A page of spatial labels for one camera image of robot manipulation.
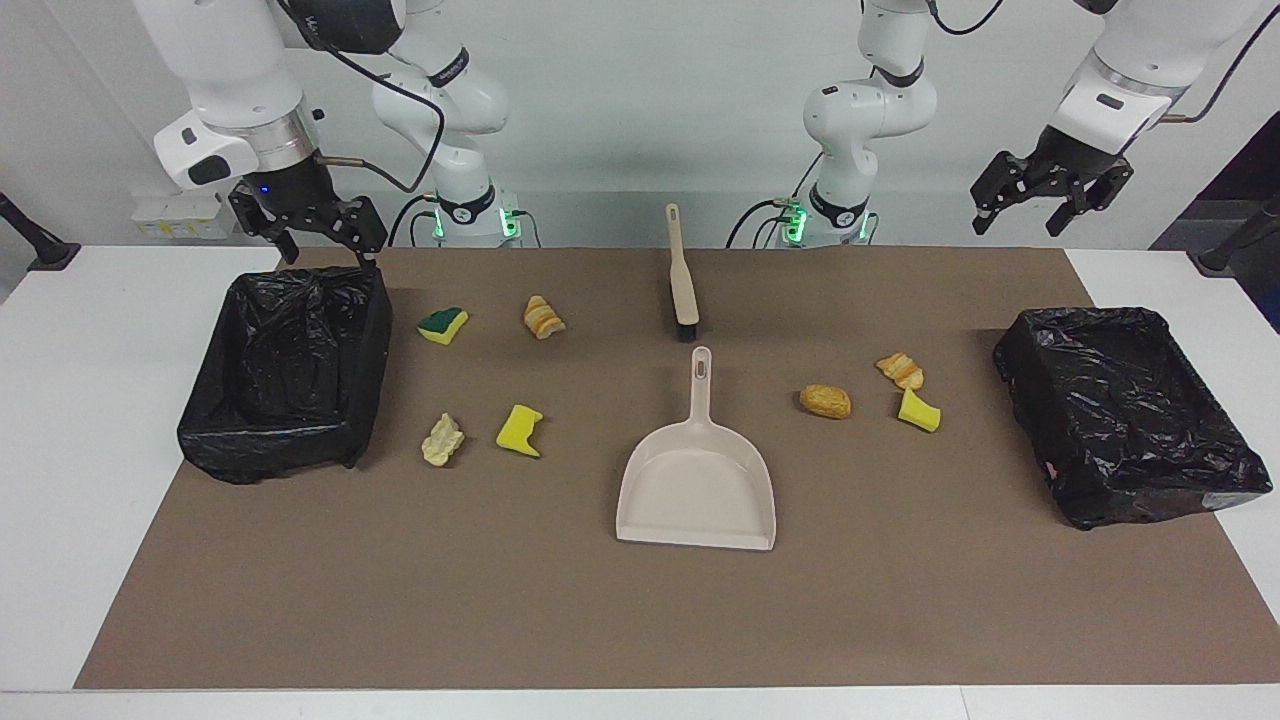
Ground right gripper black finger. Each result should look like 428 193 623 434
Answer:
320 196 389 271
228 186 302 266

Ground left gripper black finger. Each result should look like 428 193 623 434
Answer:
970 150 1043 237
1045 160 1136 239

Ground green and yellow sponge piece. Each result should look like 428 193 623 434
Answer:
417 306 470 347

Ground striped orange croissant piece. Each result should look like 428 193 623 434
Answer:
523 295 567 341
876 352 925 391

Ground yellow sponge wedge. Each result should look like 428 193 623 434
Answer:
897 388 942 433

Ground brown bread roll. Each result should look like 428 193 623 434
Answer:
799 384 853 420

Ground beige hand brush black bristles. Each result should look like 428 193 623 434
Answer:
665 203 700 343

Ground beige plastic dustpan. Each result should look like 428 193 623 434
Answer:
615 346 777 552

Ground bin with knotted black bag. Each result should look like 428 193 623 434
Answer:
177 265 394 486

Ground black stand foot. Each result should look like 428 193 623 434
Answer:
1187 195 1280 278
0 192 82 272

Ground pale cream bread chunk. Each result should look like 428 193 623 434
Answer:
421 412 467 468

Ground notched yellow sponge piece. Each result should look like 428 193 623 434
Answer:
496 403 545 459

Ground brown table mat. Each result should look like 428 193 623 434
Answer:
75 247 1280 691

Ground black right base cable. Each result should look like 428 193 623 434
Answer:
387 193 441 249

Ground black base cable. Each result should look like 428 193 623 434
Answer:
726 196 801 249
387 193 441 249

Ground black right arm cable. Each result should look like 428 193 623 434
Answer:
275 0 447 196

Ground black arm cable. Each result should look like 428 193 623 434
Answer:
275 0 447 196
1160 0 1273 126

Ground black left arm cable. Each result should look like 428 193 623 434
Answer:
1160 0 1273 126

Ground black left base cable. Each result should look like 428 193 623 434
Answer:
726 196 801 249

